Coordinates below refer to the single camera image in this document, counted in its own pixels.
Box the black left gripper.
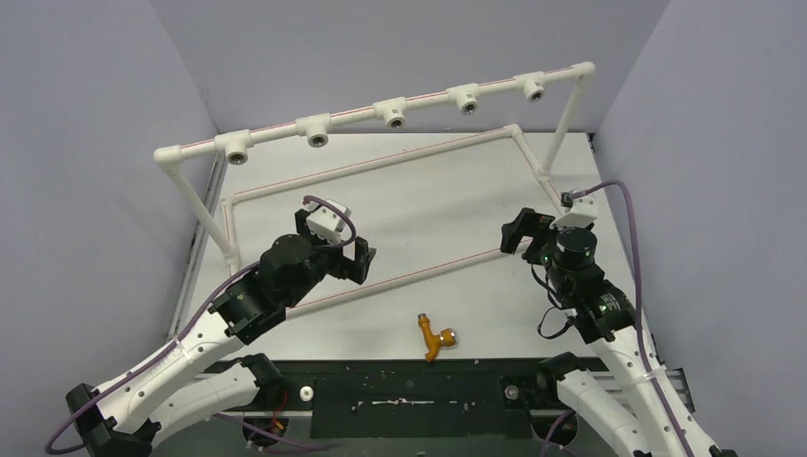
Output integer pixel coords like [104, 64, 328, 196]
[284, 210, 375, 308]

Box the yellow plastic water faucet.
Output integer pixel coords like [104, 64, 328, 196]
[417, 313, 458, 363]

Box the white PVC pipe frame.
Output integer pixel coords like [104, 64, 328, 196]
[152, 61, 597, 322]

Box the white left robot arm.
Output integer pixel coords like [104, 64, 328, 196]
[66, 196, 376, 456]

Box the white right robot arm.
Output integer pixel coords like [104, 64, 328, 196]
[500, 208, 736, 456]

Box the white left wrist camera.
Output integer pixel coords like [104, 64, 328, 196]
[304, 201, 346, 244]

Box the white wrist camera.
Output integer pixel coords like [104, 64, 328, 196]
[550, 191, 599, 229]
[304, 201, 346, 244]

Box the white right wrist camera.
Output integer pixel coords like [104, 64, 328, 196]
[550, 191, 599, 229]

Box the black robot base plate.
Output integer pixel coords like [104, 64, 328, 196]
[188, 358, 606, 441]

